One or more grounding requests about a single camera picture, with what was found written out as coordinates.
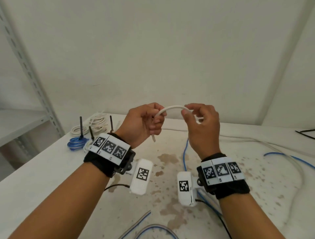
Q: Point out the person's left hand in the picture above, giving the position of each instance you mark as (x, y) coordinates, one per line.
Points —
(137, 123)

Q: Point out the person's right hand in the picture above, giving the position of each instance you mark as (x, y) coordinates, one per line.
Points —
(206, 133)

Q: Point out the person's left forearm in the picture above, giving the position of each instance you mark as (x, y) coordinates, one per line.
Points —
(61, 202)

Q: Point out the person's right forearm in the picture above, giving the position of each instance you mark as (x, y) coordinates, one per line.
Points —
(248, 219)

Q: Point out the black left wristband with markers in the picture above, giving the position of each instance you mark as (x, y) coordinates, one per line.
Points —
(101, 163)

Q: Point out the black wristband with markers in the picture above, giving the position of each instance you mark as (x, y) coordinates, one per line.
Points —
(101, 163)
(233, 190)

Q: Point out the black right wristband with markers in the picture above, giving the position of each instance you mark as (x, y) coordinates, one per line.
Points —
(233, 190)

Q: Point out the grey metal shelf rack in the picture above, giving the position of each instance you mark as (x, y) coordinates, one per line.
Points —
(24, 123)

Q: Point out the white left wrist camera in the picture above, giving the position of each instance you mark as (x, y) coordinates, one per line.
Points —
(140, 187)

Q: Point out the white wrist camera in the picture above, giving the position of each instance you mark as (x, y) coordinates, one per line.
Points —
(184, 199)
(140, 187)

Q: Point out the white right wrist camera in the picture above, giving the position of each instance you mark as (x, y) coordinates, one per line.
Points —
(184, 199)

